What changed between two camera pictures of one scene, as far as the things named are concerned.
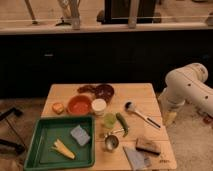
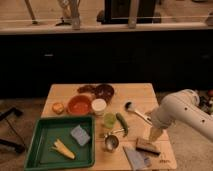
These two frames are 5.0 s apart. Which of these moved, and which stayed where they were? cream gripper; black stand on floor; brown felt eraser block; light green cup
Moved: cream gripper
Stayed: black stand on floor; brown felt eraser block; light green cup
